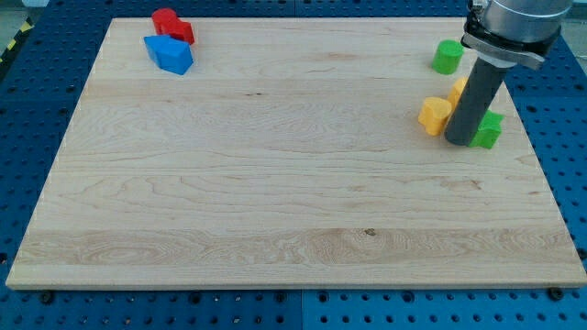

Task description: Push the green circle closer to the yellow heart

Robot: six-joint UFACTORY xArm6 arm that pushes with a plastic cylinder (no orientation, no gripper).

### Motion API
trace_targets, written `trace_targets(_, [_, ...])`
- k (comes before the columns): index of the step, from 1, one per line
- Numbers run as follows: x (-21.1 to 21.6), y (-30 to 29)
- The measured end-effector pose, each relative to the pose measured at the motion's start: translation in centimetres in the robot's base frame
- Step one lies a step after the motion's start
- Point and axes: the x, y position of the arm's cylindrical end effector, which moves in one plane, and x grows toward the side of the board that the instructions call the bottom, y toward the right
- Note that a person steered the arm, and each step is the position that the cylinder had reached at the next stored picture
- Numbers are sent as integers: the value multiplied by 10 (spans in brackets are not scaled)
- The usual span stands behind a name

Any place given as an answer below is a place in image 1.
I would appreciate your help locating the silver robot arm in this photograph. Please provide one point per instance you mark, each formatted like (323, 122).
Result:
(510, 32)

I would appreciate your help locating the yellow heart block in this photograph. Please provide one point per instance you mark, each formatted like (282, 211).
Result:
(434, 115)

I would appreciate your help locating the wooden board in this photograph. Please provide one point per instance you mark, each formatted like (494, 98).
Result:
(289, 156)

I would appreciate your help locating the yellow block behind pusher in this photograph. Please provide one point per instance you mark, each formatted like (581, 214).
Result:
(456, 91)

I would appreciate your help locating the blue block behind pentagon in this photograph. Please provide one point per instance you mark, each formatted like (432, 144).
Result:
(153, 45)

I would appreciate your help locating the green cylinder block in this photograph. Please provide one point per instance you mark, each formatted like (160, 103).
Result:
(447, 56)

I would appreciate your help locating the red block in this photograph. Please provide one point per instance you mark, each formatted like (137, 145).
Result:
(166, 22)

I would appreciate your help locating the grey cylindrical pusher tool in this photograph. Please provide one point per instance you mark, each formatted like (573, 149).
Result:
(483, 83)

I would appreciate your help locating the green star block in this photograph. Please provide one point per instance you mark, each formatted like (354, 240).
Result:
(488, 132)

